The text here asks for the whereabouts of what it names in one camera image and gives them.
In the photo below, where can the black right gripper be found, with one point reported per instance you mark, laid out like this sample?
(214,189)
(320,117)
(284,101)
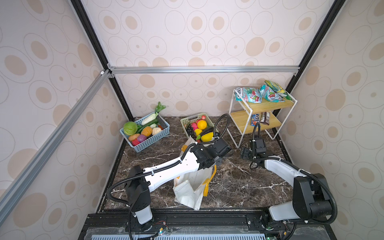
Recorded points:
(245,152)

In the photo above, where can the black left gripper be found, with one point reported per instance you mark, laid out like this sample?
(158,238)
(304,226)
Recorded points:
(219,160)

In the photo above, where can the large yellow mango toy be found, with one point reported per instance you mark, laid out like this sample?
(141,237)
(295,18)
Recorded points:
(207,137)

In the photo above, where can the dark purple eggplant toy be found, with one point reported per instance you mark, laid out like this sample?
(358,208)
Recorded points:
(206,131)

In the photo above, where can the white canvas grocery bag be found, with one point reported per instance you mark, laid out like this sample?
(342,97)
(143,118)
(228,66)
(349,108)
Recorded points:
(191,188)

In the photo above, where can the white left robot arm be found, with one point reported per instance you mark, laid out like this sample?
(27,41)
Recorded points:
(135,191)

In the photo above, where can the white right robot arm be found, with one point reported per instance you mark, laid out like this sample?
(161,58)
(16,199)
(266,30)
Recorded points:
(312,199)

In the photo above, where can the green candy snack bag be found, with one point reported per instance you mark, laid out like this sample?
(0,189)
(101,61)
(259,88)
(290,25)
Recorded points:
(250,95)

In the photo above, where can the teal candy snack bag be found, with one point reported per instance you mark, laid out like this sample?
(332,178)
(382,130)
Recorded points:
(270,95)

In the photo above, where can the yellow green snack bag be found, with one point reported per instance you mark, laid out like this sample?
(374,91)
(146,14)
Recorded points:
(278,89)

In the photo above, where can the yellow lemon toy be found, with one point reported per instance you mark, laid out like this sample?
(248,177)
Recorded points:
(198,131)

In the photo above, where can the light green perforated basket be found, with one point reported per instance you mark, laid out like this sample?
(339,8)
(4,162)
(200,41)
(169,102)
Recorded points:
(194,119)

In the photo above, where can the blue candy packet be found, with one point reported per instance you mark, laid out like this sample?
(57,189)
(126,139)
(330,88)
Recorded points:
(255,119)

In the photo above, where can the black grape bunch toy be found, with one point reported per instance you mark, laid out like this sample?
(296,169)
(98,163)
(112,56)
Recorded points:
(190,131)

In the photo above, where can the pink dragon fruit toy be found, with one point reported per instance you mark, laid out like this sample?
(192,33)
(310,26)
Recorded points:
(194,126)

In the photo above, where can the brown chocolate bar packet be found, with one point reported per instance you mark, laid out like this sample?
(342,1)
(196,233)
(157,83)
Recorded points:
(265,118)

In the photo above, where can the white cauliflower toy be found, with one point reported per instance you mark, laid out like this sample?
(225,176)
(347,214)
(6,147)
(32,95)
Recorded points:
(156,131)

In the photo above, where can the orange potato toy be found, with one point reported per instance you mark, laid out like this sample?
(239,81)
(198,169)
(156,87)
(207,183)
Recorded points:
(147,131)

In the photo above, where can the blue perforated basket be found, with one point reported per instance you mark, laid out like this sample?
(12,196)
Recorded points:
(151,139)

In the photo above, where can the white daikon radish toy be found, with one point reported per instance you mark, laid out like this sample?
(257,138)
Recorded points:
(153,116)

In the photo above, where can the green cucumber toy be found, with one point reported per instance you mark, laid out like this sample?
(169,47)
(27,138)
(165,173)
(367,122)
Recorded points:
(155,121)

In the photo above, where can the green cabbage toy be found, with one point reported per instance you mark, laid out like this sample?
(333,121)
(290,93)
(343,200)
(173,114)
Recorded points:
(130,128)

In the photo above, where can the white wire wooden shelf rack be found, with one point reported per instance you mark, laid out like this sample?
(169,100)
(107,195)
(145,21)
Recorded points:
(241,113)

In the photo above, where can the horizontal aluminium frame bar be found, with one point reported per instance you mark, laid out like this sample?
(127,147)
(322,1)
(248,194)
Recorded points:
(209,69)

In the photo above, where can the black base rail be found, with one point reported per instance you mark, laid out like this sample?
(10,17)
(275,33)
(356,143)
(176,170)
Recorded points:
(207,224)

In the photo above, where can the diagonal aluminium frame bar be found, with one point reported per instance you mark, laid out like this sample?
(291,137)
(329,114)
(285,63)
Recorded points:
(20,185)

